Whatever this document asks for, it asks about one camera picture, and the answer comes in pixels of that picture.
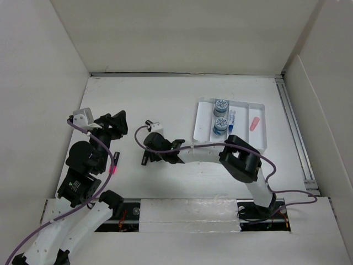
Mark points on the aluminium rail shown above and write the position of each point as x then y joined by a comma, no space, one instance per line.
307,172
172,74

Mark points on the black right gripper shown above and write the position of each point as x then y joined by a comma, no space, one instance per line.
154,156

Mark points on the white foam block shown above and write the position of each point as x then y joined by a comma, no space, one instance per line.
195,216

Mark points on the small blue cleaning gel jar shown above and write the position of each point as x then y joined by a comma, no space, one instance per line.
220,126

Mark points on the white plastic organizer tray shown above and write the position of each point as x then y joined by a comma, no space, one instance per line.
245,113

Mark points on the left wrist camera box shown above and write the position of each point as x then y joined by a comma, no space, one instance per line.
83,117

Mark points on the aluminium rail right side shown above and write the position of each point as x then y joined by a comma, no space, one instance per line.
307,172

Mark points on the large blue cleaning gel jar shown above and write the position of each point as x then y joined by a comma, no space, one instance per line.
220,108

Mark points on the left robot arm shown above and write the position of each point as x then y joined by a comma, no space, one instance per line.
81,203

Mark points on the blue spray pen bottle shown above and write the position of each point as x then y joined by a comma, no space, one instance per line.
231,120

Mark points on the black highlighter pink cap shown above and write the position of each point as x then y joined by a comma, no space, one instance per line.
113,168

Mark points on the aluminium rail at back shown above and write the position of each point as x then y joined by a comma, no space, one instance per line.
172,74

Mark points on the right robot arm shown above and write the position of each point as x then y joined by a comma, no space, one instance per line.
241,161

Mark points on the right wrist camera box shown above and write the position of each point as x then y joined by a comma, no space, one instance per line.
156,128

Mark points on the pink eraser capsule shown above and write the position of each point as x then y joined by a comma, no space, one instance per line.
254,123

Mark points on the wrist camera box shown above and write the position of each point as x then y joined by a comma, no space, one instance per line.
83,117
156,128

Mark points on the black highlighter with barcode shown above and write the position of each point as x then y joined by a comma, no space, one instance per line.
145,159

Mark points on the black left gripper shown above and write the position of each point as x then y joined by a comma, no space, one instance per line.
119,123

